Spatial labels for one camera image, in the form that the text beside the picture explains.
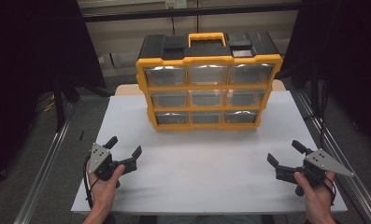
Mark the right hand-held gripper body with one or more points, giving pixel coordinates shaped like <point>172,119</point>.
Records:
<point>326,163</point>

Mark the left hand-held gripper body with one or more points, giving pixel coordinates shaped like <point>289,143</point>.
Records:
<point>99,159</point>

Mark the person's left hand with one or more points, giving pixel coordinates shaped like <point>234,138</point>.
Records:
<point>103,193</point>

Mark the person's right hand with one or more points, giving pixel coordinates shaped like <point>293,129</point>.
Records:
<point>317,199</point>

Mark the small black floor item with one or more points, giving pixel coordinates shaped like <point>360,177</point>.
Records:
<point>82,135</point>

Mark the black metal stand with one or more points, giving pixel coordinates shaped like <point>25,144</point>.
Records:
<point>59,109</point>

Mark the person's grey clothing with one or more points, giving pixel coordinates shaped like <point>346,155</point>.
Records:
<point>208,219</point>

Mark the black curtain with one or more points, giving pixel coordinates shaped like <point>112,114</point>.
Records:
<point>24,62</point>
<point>354,62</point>

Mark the set of clear plastic drawers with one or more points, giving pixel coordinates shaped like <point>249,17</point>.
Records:
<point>207,74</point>

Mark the yellow and black drawer cabinet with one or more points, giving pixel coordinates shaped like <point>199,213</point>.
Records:
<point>205,59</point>

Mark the black horizontal bar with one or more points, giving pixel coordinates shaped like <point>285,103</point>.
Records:
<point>142,15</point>

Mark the aluminium floor rail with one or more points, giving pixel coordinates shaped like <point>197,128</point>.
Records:
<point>365,202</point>
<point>43,177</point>

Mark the white wall outlet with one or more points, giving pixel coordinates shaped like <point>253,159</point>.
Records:
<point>175,3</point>

